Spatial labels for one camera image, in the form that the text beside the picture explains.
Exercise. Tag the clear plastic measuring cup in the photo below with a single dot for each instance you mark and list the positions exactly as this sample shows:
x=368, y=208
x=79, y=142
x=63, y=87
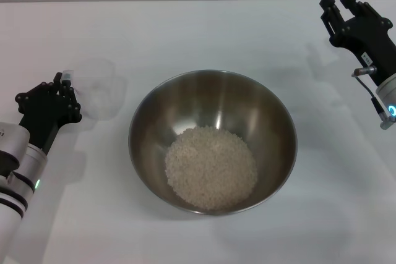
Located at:
x=99, y=91

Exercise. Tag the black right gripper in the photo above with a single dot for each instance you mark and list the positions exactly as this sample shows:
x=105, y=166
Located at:
x=371, y=41

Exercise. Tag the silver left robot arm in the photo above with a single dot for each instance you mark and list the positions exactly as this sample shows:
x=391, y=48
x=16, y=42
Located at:
x=15, y=177

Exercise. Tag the white rice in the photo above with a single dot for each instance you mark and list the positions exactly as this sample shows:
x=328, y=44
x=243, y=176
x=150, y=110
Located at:
x=210, y=171

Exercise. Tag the stainless steel bowl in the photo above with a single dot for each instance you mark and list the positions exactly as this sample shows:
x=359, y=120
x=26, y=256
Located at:
x=216, y=100

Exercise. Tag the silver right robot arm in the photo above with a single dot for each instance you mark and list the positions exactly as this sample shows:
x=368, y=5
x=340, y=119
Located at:
x=388, y=97

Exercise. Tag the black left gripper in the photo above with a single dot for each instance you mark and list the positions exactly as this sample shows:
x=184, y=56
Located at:
x=46, y=115

